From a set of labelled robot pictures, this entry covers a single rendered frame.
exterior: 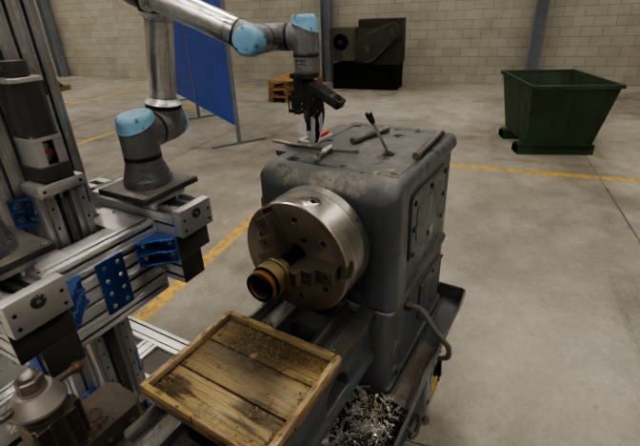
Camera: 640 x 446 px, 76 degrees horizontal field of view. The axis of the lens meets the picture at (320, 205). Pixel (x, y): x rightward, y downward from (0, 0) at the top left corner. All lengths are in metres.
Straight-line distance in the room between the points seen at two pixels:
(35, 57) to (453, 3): 9.96
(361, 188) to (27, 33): 0.98
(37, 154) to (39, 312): 0.43
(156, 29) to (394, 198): 0.88
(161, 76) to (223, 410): 0.99
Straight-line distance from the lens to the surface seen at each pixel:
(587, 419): 2.34
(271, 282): 0.95
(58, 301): 1.16
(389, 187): 1.06
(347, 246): 0.99
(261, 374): 1.06
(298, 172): 1.18
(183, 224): 1.34
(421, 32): 10.90
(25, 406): 0.80
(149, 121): 1.39
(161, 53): 1.44
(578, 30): 10.95
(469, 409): 2.19
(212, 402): 1.03
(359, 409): 1.39
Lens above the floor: 1.65
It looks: 25 degrees down
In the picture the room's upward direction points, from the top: 2 degrees counter-clockwise
